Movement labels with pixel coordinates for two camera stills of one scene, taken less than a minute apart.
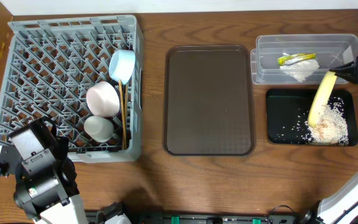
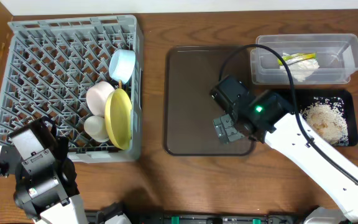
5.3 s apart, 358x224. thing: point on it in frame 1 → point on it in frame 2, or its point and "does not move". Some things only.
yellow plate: [320, 98] → [118, 117]
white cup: [99, 129] does not move
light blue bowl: [121, 65] does not move
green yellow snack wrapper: [296, 58] does not move
